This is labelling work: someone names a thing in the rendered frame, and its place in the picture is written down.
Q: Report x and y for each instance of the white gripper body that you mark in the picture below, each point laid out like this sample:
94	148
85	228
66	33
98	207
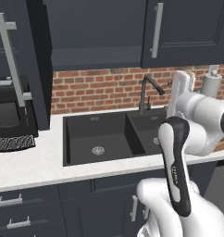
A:
180	89

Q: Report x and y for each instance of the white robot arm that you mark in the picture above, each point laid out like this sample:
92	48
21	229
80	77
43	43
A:
197	123

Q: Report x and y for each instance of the dark base cabinet door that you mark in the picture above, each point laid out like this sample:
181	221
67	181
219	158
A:
98	213

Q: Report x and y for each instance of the black sink tap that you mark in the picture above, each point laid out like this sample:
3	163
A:
145	92

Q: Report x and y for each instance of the black double sink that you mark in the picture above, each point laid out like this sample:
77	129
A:
101	139

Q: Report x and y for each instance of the dark false drawer panel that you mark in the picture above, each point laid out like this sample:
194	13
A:
123	180

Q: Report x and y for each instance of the black coffee machine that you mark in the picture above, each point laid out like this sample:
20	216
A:
9	123

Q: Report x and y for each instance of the dark drawer front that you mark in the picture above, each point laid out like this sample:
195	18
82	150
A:
36	197
46	222

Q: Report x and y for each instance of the dark wall cabinet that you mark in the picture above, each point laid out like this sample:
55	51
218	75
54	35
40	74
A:
95	34

